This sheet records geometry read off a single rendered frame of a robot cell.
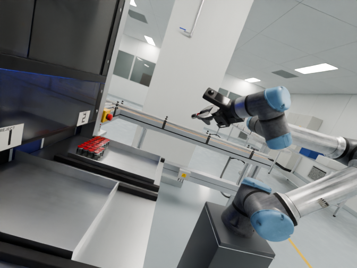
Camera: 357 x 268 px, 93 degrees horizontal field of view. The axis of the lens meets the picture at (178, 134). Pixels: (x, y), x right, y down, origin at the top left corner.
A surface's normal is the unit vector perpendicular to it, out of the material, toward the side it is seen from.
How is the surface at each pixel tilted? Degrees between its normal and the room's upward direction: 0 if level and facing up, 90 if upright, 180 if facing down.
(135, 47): 90
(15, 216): 0
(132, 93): 90
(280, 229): 95
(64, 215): 0
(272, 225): 95
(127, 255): 0
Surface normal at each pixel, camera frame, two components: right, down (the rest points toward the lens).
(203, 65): 0.00, 0.23
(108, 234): 0.33, -0.92
